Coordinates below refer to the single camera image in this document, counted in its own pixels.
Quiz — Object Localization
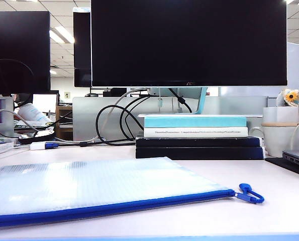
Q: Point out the transparent file bag blue zipper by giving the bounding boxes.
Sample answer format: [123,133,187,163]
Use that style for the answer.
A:
[0,156,265,229]

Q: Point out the narrow black monitor white top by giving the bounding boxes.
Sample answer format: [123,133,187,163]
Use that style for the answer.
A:
[72,7,92,88]

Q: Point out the white cable by purple box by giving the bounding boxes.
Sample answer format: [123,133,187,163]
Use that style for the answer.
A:
[0,108,40,142]

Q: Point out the white cable by cup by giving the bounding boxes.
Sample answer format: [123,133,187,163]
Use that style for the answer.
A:
[290,121,299,151]

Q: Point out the grey laptop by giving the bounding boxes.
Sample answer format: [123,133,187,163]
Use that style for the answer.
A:
[282,149,299,170]

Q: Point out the black monitor with thin cable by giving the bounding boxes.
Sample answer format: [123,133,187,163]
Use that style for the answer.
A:
[0,11,51,95]

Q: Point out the white board panel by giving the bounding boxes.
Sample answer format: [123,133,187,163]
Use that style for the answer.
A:
[286,42,299,88]

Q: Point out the grey monitor cable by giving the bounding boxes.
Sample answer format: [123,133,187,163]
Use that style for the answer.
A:
[53,87,151,146]

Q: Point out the white adapter with blue plug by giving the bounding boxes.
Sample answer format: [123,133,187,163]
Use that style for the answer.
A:
[29,141,60,151]

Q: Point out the large black AOC monitor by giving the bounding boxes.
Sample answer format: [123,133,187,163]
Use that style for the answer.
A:
[90,0,288,88]

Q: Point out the ceiling light strip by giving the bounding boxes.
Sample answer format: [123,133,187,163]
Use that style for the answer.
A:
[49,26,75,44]

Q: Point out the black cable large loop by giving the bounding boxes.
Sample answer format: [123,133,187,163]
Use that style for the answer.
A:
[95,104,141,147]

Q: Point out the plush toy with orange flower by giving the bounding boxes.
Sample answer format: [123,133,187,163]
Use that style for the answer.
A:
[276,87,299,116]

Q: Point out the white cup with wooden band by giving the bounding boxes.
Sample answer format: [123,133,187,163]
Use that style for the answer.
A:
[262,106,299,158]

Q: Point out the black round monitor base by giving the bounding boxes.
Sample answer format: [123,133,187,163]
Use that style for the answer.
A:
[18,130,57,145]

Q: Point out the wooden cabinet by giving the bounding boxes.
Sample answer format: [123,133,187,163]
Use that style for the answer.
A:
[55,105,74,141]

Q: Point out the white printed bottle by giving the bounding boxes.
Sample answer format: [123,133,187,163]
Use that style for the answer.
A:
[17,102,53,124]

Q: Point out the small white lit screen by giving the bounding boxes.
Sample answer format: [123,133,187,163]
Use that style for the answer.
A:
[32,93,59,115]

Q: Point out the teal book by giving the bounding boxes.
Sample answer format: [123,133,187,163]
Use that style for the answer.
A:
[144,117,248,128]

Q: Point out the thin black book blue corner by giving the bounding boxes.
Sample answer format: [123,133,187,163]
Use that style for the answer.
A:
[135,137,264,148]

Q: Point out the black cable with ferrite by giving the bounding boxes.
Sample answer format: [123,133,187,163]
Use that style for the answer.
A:
[168,87,193,114]

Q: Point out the black cable small loop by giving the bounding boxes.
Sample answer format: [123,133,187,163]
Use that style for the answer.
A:
[119,95,152,140]

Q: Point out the white book with printed spine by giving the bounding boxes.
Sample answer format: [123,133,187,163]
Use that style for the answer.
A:
[143,127,249,138]

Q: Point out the pale blue monitor stand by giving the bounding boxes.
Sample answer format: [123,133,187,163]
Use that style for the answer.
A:
[137,86,263,118]

